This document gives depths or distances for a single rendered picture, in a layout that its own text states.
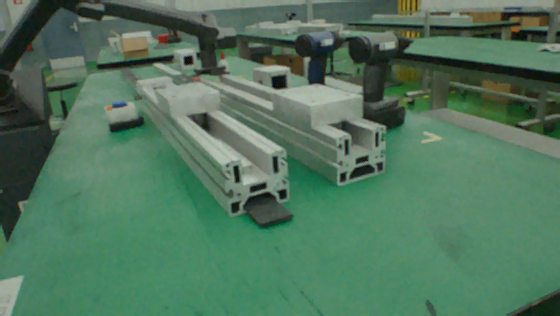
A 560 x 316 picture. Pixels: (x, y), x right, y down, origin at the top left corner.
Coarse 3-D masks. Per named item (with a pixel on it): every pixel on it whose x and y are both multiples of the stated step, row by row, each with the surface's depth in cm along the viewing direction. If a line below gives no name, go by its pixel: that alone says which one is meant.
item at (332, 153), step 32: (224, 96) 113; (256, 96) 111; (256, 128) 95; (288, 128) 80; (320, 128) 70; (352, 128) 73; (384, 128) 68; (320, 160) 71; (352, 160) 67; (384, 160) 71
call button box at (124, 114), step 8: (128, 104) 113; (112, 112) 108; (120, 112) 109; (128, 112) 110; (136, 112) 111; (112, 120) 108; (120, 120) 109; (128, 120) 110; (136, 120) 112; (144, 120) 115; (112, 128) 109; (120, 128) 110; (128, 128) 111
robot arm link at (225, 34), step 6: (210, 30) 125; (222, 30) 133; (228, 30) 134; (234, 30) 135; (210, 36) 127; (222, 36) 132; (228, 36) 133; (234, 36) 134; (204, 42) 130; (210, 42) 129; (222, 42) 134; (228, 42) 135; (234, 42) 135; (222, 48) 135; (228, 48) 137
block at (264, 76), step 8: (256, 72) 135; (264, 72) 130; (272, 72) 130; (280, 72) 132; (288, 72) 133; (256, 80) 137; (264, 80) 132; (272, 80) 134; (280, 80) 135; (288, 80) 134; (272, 88) 135; (280, 88) 137; (288, 88) 135
